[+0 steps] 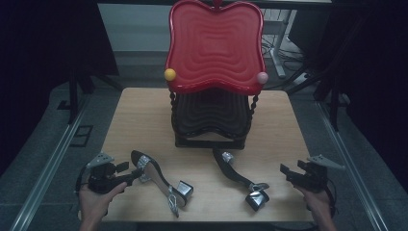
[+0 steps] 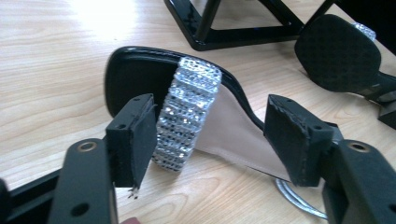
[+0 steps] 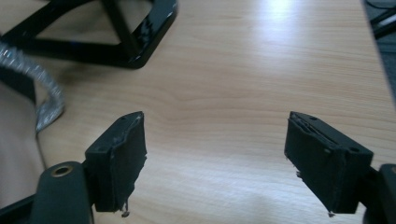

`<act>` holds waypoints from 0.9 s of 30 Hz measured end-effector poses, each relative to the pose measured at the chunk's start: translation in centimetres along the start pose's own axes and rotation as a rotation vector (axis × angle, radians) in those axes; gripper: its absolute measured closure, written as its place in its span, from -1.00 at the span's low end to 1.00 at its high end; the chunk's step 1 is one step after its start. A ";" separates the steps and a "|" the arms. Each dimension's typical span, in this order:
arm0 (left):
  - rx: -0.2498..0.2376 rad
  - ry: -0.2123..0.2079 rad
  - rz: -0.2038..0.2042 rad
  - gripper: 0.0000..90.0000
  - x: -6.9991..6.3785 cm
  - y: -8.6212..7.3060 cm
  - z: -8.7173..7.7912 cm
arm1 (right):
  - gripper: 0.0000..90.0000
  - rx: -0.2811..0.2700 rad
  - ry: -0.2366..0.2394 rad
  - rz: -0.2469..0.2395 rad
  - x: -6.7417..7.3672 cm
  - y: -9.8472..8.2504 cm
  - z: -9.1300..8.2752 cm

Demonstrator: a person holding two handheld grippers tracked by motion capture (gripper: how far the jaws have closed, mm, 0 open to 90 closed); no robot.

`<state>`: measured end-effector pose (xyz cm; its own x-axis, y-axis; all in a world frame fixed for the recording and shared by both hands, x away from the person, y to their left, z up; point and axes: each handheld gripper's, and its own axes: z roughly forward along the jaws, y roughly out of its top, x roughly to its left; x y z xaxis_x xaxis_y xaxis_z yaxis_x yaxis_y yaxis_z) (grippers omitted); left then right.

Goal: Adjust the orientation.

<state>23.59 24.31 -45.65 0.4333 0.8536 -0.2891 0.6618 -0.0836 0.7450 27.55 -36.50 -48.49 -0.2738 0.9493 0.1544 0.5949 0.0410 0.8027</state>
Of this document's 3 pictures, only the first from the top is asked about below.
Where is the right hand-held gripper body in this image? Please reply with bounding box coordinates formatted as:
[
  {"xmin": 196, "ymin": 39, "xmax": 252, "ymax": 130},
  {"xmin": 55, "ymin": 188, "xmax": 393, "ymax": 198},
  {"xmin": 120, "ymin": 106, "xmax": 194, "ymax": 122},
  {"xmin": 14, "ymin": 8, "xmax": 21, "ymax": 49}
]
[{"xmin": 290, "ymin": 154, "xmax": 347, "ymax": 194}]

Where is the person's right hand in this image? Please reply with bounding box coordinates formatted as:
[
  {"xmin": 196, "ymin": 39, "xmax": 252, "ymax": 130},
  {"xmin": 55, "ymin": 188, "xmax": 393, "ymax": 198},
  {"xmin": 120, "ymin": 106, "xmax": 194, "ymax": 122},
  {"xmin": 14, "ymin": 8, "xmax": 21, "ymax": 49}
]
[{"xmin": 293, "ymin": 185, "xmax": 336, "ymax": 223}]

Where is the aluminium floor rail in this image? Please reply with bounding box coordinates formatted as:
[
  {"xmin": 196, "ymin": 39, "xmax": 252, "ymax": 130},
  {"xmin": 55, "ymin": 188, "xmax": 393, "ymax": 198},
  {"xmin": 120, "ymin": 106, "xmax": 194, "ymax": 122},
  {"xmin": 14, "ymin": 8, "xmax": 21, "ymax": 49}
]
[
  {"xmin": 315, "ymin": 99, "xmax": 390, "ymax": 231},
  {"xmin": 9, "ymin": 95, "xmax": 91, "ymax": 231}
]

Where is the black curtain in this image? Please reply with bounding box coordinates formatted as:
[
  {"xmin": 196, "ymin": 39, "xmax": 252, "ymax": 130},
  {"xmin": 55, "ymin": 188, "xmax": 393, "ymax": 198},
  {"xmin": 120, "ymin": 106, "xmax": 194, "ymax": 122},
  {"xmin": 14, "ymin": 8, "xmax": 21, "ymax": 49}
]
[
  {"xmin": 0, "ymin": 0, "xmax": 120, "ymax": 176},
  {"xmin": 320, "ymin": 0, "xmax": 408, "ymax": 191}
]

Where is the red and black tiered rack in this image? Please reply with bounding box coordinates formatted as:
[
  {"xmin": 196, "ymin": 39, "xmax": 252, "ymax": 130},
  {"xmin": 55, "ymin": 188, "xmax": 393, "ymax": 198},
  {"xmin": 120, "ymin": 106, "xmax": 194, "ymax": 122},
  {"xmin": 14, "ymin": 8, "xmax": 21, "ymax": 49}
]
[{"xmin": 164, "ymin": 0, "xmax": 269, "ymax": 150}]

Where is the tangle of floor cables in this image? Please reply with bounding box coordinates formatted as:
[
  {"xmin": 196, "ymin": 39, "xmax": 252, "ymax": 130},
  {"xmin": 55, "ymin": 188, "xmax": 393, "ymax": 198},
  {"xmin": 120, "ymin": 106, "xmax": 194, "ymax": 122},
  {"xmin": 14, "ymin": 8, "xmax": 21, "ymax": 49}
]
[{"xmin": 261, "ymin": 34, "xmax": 306, "ymax": 71}]

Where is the white metal desk leg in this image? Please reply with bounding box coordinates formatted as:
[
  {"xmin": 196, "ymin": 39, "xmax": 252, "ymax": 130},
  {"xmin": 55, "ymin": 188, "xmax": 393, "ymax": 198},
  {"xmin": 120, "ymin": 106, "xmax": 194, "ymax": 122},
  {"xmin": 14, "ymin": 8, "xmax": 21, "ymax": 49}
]
[{"xmin": 268, "ymin": 9, "xmax": 298, "ymax": 80}]

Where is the black floor hatch frame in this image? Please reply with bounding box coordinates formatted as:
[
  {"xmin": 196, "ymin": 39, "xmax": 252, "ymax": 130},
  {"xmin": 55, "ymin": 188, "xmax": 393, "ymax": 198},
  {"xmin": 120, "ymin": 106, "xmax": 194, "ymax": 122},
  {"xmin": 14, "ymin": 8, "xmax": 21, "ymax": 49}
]
[{"xmin": 68, "ymin": 124, "xmax": 94, "ymax": 148}]

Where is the black silver heeled sandal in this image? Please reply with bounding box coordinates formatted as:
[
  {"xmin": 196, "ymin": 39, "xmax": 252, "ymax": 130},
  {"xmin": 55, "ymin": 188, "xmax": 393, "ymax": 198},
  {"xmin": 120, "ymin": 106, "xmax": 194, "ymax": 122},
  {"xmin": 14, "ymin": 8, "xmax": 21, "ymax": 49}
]
[
  {"xmin": 212, "ymin": 147, "xmax": 270, "ymax": 213},
  {"xmin": 130, "ymin": 149, "xmax": 194, "ymax": 218}
]

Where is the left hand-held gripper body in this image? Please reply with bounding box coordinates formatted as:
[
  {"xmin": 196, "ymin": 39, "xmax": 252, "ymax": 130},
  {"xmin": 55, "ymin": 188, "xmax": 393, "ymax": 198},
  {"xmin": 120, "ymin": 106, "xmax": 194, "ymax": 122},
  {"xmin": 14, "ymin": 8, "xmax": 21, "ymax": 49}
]
[{"xmin": 86, "ymin": 152, "xmax": 130, "ymax": 195}]

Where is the person's left hand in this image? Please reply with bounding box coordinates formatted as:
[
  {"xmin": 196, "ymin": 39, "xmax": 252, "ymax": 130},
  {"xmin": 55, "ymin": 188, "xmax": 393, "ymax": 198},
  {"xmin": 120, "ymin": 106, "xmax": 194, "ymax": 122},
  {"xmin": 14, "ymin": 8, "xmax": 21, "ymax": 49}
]
[{"xmin": 78, "ymin": 181, "xmax": 129, "ymax": 224}]

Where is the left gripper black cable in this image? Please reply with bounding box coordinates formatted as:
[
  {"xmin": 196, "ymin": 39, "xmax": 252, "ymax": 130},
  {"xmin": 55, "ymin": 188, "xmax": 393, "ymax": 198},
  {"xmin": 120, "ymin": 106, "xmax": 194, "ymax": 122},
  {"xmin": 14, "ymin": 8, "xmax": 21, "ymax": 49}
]
[{"xmin": 74, "ymin": 163, "xmax": 91, "ymax": 195}]

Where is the white power strip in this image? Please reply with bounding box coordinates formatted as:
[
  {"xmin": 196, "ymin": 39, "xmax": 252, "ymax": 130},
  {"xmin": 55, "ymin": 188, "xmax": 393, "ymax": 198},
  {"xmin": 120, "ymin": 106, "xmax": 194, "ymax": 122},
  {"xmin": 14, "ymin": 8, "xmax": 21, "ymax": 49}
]
[{"xmin": 293, "ymin": 72, "xmax": 311, "ymax": 86}]

